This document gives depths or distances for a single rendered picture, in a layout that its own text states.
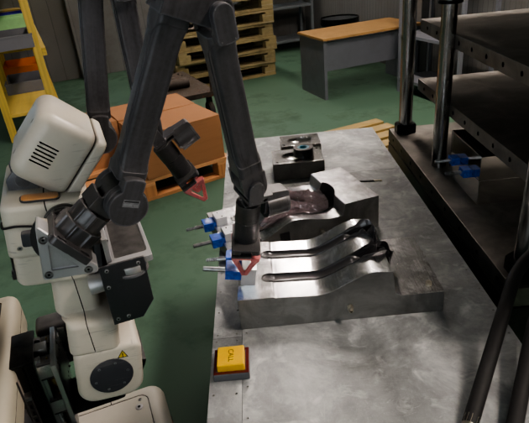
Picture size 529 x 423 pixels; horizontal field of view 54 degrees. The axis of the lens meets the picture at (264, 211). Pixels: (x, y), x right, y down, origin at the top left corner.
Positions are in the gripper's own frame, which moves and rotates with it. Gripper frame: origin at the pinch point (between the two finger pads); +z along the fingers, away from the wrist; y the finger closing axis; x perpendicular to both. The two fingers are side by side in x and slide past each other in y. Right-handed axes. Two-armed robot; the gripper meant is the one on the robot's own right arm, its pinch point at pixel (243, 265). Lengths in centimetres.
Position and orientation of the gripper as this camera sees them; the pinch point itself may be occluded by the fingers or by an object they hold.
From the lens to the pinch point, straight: 128.8
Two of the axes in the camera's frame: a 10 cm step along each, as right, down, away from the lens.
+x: -10.0, -0.3, -0.8
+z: -0.7, 8.0, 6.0
